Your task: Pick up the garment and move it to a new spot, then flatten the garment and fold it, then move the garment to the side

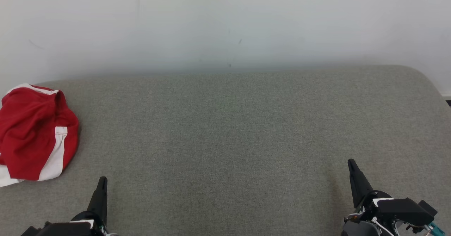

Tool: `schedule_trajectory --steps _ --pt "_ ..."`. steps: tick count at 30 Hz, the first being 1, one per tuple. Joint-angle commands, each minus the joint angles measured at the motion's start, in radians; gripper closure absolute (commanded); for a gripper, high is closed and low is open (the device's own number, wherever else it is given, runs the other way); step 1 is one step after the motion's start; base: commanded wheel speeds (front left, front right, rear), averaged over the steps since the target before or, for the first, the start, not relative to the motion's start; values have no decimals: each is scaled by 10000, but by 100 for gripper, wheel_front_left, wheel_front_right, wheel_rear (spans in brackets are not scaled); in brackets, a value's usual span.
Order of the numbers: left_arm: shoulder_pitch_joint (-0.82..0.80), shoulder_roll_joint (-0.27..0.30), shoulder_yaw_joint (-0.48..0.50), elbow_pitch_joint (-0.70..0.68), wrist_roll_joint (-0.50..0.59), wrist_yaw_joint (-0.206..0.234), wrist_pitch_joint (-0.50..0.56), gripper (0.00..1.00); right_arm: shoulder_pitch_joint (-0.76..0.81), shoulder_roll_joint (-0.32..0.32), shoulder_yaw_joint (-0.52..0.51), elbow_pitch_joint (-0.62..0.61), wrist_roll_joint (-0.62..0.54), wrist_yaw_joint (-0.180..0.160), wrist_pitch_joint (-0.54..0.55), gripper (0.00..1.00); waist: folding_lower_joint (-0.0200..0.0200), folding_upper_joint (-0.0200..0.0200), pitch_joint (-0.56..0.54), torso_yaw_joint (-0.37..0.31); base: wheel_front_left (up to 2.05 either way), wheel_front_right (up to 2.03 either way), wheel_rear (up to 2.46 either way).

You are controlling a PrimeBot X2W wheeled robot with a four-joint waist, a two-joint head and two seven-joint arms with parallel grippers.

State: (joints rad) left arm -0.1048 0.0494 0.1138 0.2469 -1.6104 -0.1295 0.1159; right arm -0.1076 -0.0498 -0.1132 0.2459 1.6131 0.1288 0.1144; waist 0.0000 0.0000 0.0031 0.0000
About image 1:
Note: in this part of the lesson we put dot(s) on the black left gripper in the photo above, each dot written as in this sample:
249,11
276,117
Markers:
90,216

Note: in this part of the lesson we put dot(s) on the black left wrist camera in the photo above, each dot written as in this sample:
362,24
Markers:
60,230

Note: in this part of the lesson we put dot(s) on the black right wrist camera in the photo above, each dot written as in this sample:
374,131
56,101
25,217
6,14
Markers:
405,209

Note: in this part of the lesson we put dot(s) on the grey fabric sofa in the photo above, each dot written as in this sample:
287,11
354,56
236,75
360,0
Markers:
225,141

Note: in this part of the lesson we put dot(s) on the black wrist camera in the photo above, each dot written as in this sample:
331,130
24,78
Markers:
60,230
405,209

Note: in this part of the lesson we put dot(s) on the red white sports shorts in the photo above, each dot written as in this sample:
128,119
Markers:
28,130

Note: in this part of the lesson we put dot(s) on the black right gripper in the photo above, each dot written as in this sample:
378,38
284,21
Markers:
368,207

